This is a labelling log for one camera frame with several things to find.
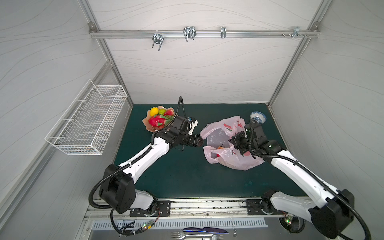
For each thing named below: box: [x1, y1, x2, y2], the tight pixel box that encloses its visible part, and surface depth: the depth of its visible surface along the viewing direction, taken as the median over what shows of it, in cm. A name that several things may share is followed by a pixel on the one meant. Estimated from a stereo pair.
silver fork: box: [170, 231, 224, 240], surface depth 68 cm
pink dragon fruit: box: [148, 115, 174, 127], surface depth 102 cm
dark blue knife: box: [182, 227, 229, 234], surface depth 69 cm
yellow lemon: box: [150, 107, 159, 117], surface depth 106 cm
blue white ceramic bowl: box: [250, 111, 267, 125], surface depth 112 cm
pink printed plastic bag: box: [200, 116, 265, 171], surface depth 82 cm
